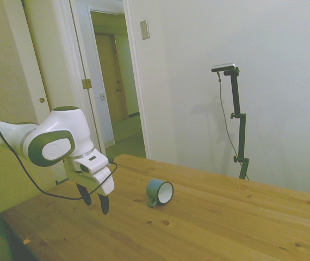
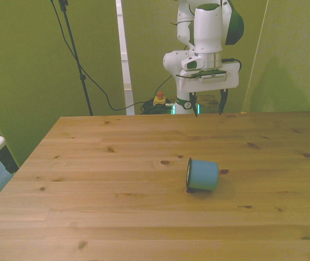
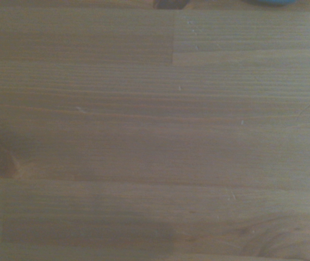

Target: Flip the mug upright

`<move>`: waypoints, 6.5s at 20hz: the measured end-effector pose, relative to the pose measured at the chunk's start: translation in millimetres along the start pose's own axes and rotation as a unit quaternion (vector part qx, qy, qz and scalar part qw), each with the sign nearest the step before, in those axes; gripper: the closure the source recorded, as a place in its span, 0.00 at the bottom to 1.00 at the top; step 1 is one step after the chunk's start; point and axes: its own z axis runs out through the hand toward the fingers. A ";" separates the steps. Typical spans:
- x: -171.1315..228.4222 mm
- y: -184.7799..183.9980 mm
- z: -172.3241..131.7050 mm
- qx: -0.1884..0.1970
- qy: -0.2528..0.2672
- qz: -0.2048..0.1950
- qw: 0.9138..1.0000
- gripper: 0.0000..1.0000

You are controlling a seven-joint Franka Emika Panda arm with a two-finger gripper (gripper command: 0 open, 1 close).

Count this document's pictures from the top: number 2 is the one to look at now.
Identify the small wooden side table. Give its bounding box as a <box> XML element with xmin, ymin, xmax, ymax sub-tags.
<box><xmin>195</xmin><ymin>94</ymin><xmax>224</xmax><ymax>114</ymax></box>

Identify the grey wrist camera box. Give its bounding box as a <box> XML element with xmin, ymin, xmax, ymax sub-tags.
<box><xmin>176</xmin><ymin>68</ymin><xmax>231</xmax><ymax>84</ymax></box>

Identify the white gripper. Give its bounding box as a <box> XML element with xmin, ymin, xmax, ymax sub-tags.
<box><xmin>178</xmin><ymin>63</ymin><xmax>240</xmax><ymax>119</ymax></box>

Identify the black stand leg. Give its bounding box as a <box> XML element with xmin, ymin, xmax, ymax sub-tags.
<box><xmin>0</xmin><ymin>96</ymin><xmax>20</xmax><ymax>174</ymax></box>

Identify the long black cable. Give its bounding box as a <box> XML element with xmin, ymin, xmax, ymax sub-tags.
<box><xmin>49</xmin><ymin>0</ymin><xmax>173</xmax><ymax>111</ymax></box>

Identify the blue mug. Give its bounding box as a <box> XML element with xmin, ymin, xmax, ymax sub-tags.
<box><xmin>185</xmin><ymin>157</ymin><xmax>220</xmax><ymax>193</ymax></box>

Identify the white vertical post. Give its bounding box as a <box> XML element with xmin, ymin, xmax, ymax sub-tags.
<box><xmin>115</xmin><ymin>0</ymin><xmax>135</xmax><ymax>116</ymax></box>

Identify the yellow emergency stop button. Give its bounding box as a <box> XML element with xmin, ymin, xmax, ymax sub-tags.
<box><xmin>153</xmin><ymin>91</ymin><xmax>172</xmax><ymax>107</ymax></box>

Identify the coiled dark cable bundle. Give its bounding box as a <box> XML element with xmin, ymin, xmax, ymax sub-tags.
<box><xmin>139</xmin><ymin>98</ymin><xmax>176</xmax><ymax>115</ymax></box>

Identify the black tripod stand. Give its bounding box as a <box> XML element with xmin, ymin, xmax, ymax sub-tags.
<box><xmin>58</xmin><ymin>0</ymin><xmax>94</xmax><ymax>117</ymax></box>

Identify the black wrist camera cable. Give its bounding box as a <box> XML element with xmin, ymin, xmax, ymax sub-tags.
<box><xmin>221</xmin><ymin>58</ymin><xmax>243</xmax><ymax>72</ymax></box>

